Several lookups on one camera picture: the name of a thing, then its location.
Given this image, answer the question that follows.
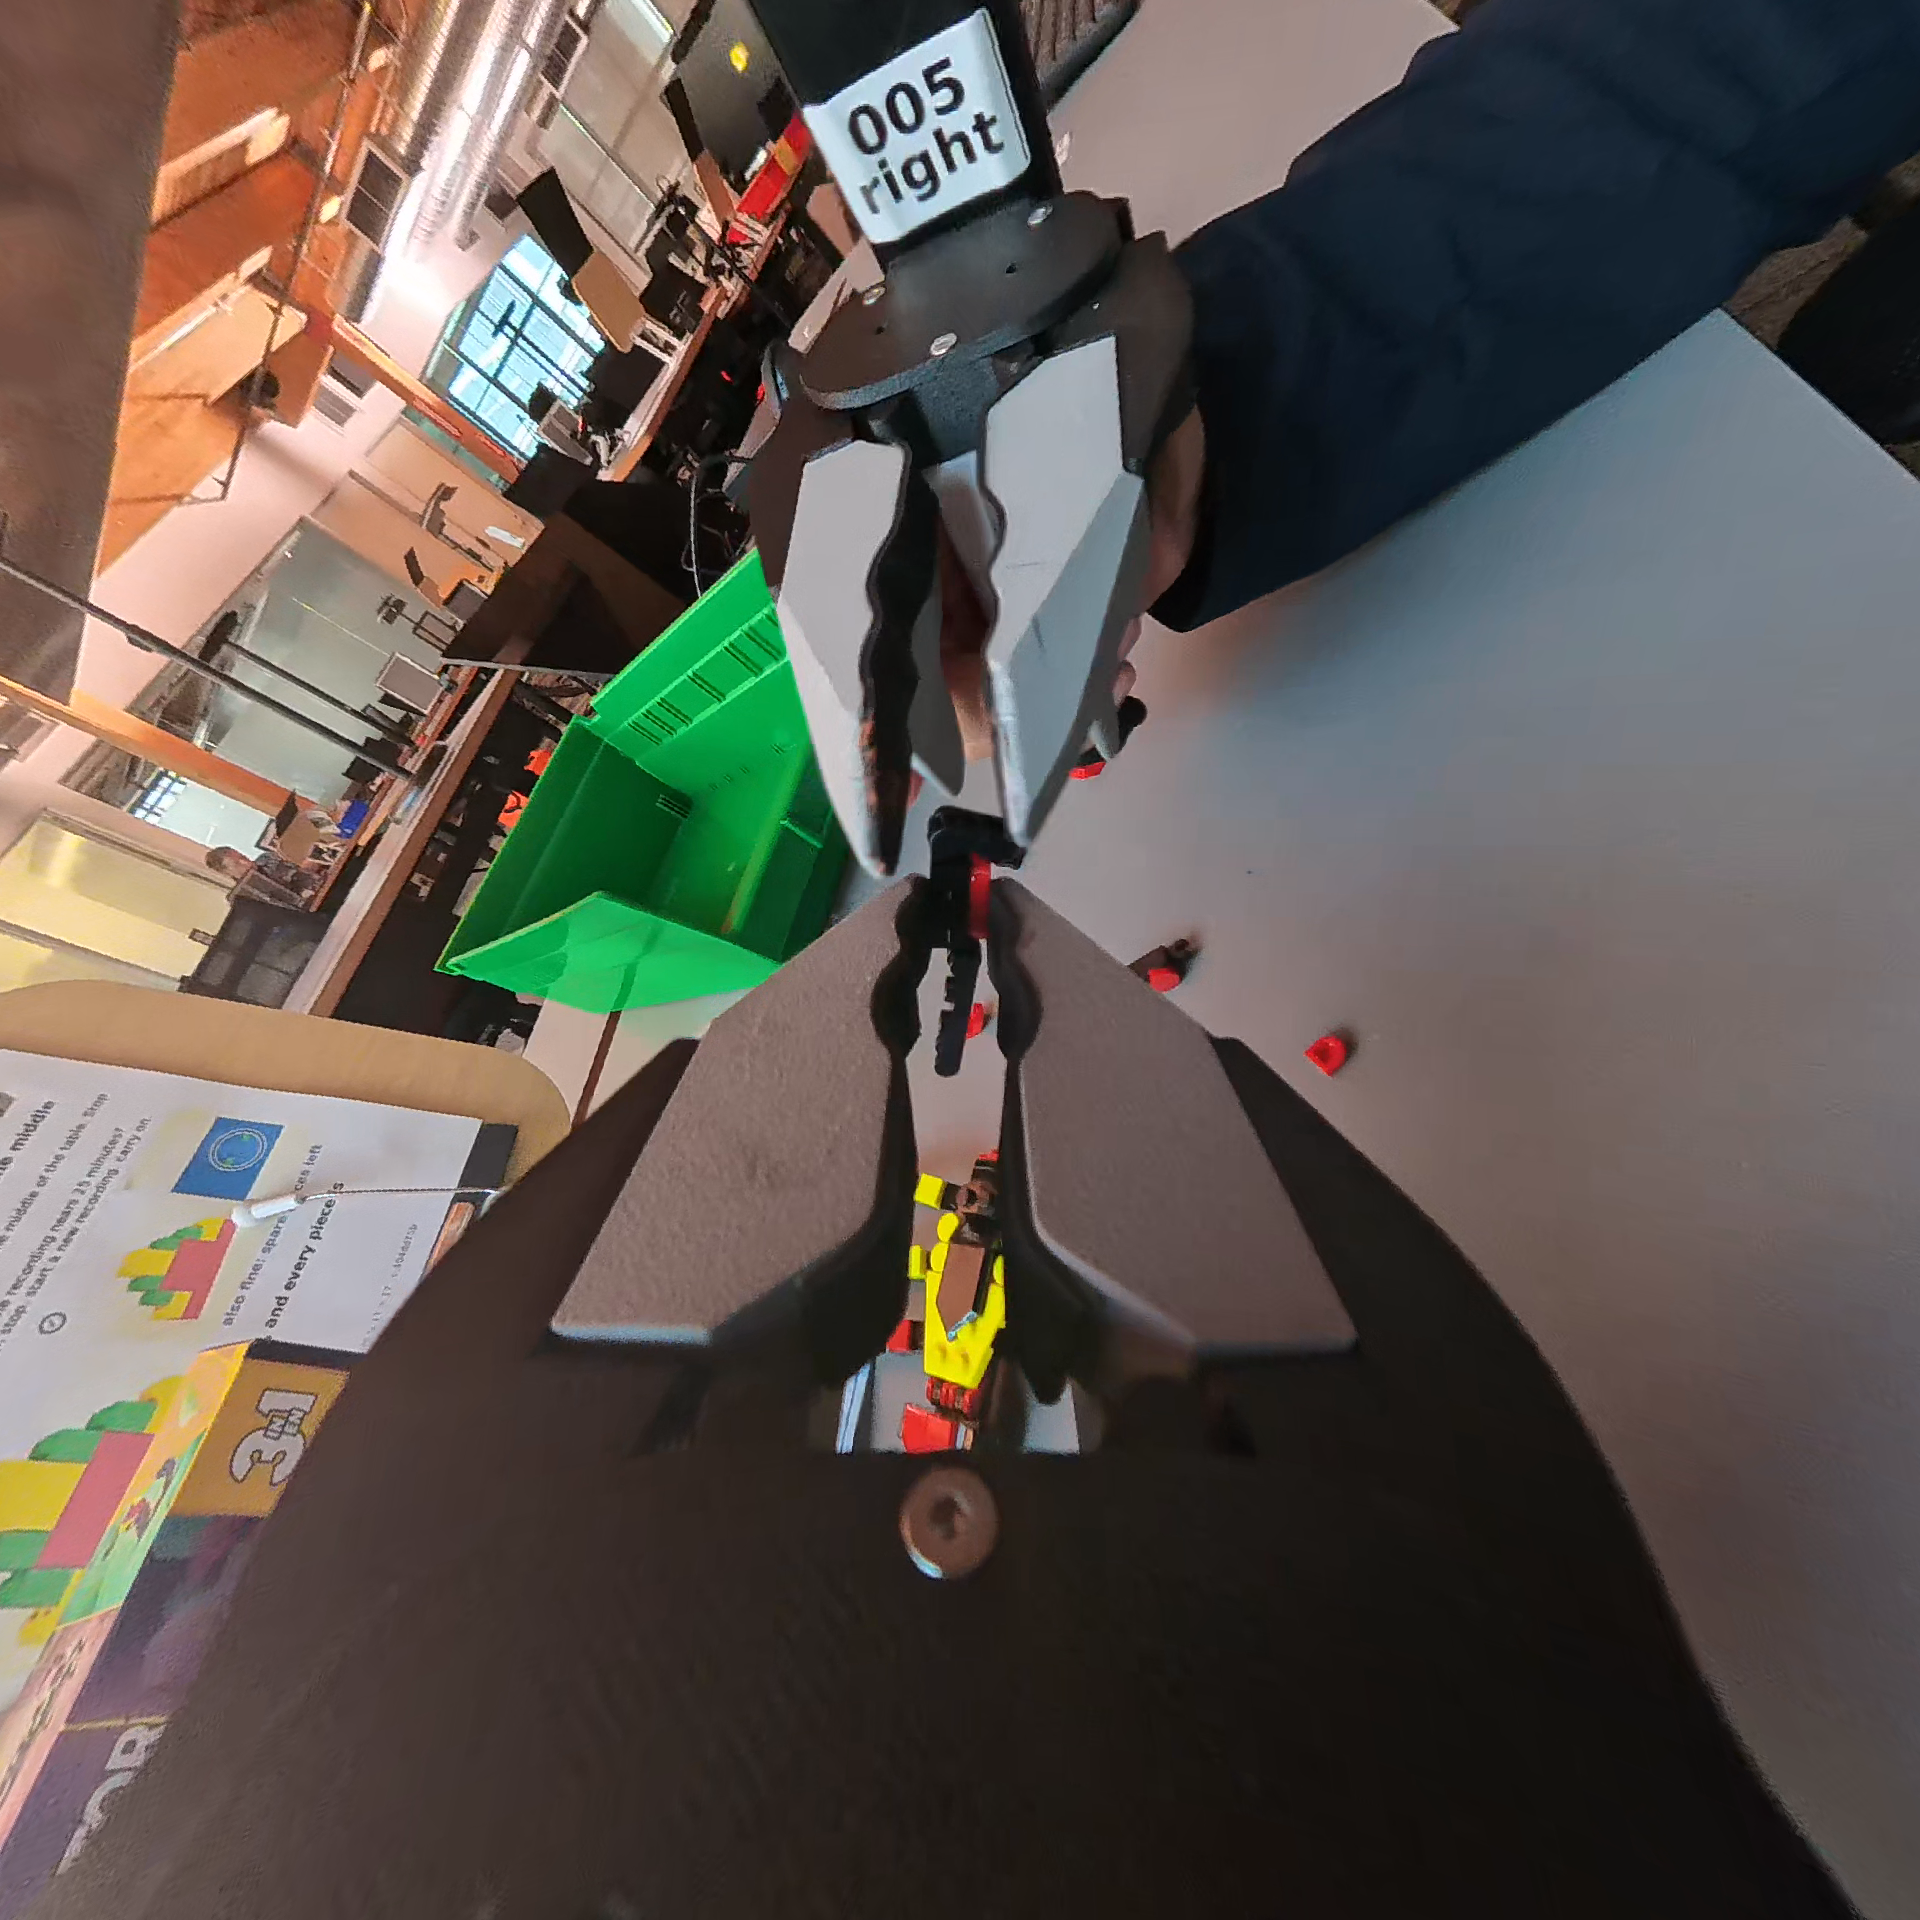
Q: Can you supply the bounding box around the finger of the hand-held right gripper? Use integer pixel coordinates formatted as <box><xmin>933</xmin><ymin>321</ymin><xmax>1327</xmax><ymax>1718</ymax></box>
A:
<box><xmin>777</xmin><ymin>442</ymin><xmax>923</xmax><ymax>881</ymax></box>
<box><xmin>979</xmin><ymin>334</ymin><xmax>1157</xmax><ymax>849</ymax></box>

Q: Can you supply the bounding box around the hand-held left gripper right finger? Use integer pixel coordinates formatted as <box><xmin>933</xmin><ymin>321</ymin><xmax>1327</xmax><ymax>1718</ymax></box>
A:
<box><xmin>979</xmin><ymin>878</ymin><xmax>1359</xmax><ymax>1445</ymax></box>

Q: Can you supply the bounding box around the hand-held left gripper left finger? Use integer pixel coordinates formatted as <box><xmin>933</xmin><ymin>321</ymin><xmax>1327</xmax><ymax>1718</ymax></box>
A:
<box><xmin>551</xmin><ymin>878</ymin><xmax>921</xmax><ymax>1389</ymax></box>

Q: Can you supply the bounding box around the black yellow lego spider model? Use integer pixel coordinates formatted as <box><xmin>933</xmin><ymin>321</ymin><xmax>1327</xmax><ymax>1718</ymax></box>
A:
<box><xmin>892</xmin><ymin>1153</ymin><xmax>1010</xmax><ymax>1455</ymax></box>

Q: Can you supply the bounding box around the small red black lego assembly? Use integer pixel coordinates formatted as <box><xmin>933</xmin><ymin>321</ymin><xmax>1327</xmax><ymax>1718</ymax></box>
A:
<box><xmin>901</xmin><ymin>806</ymin><xmax>1001</xmax><ymax>1078</ymax></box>

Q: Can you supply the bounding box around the person's right forearm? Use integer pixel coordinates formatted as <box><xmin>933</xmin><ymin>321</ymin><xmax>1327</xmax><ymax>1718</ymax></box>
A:
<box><xmin>1147</xmin><ymin>0</ymin><xmax>1920</xmax><ymax>636</ymax></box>

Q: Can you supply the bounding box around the lego set box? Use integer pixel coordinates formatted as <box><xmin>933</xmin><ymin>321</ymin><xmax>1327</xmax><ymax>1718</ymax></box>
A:
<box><xmin>0</xmin><ymin>1339</ymin><xmax>354</xmax><ymax>1920</ymax></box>

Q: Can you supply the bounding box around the person's right hand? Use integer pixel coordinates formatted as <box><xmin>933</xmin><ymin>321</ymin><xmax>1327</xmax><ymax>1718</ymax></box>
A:
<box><xmin>1110</xmin><ymin>410</ymin><xmax>1213</xmax><ymax>710</ymax></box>

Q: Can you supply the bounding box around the black flat panel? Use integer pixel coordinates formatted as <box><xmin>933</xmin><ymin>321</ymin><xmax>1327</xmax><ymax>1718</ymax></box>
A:
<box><xmin>450</xmin><ymin>517</ymin><xmax>707</xmax><ymax>681</ymax></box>

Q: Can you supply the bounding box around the green storage bin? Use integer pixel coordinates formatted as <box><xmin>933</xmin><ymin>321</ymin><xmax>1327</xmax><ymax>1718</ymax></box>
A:
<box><xmin>435</xmin><ymin>546</ymin><xmax>850</xmax><ymax>1011</ymax></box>

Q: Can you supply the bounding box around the wooden board with printed sheet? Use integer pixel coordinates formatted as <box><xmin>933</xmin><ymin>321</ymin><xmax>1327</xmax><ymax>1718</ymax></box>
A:
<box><xmin>0</xmin><ymin>983</ymin><xmax>571</xmax><ymax>1489</ymax></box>

